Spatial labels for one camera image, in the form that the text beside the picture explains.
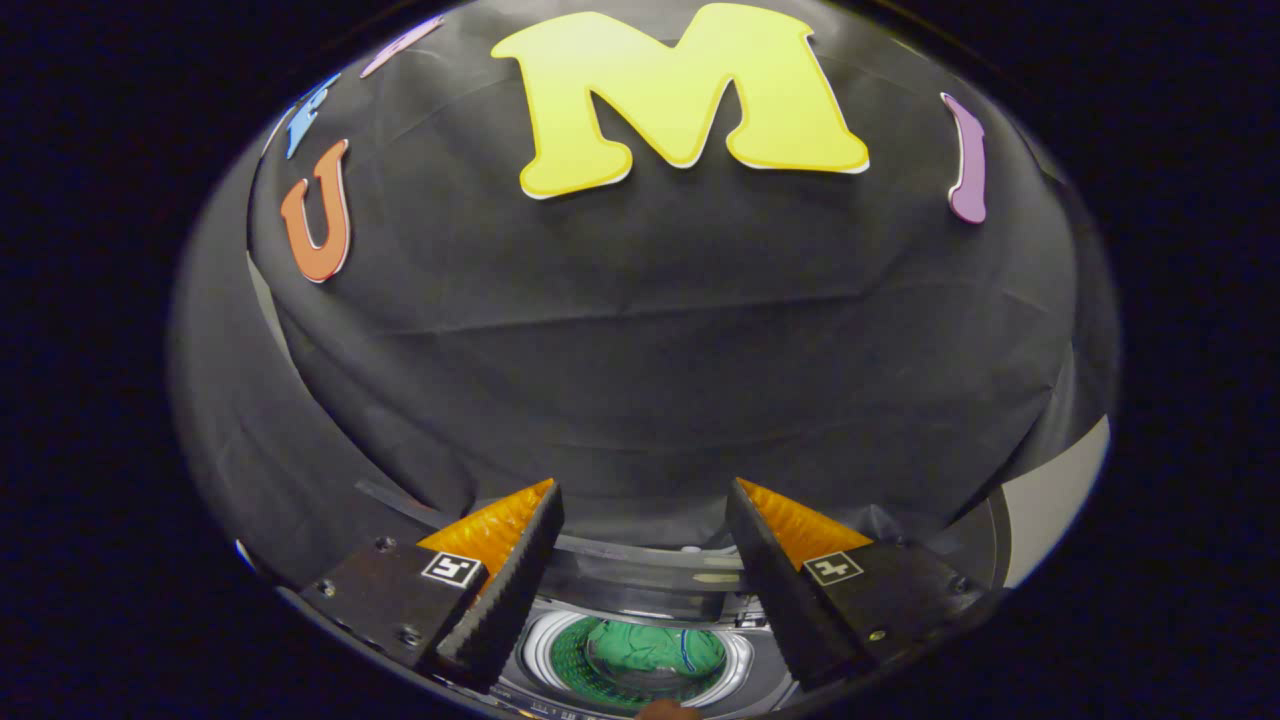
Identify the grey washing machine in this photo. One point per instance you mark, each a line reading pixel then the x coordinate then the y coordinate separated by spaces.
pixel 745 670

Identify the grey metal cabinet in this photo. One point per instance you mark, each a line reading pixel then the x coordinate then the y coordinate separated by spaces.
pixel 1050 500

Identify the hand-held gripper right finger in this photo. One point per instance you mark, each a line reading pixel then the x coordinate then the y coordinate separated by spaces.
pixel 775 590

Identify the black backdrop cloth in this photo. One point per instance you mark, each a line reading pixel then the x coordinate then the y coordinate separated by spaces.
pixel 650 330

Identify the green polo shirt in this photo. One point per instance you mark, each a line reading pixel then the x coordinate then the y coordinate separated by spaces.
pixel 650 650

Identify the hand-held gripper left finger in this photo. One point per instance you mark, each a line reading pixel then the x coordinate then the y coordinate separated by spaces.
pixel 510 590

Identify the dark washing machine lid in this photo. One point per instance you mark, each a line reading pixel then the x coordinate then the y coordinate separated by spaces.
pixel 640 570

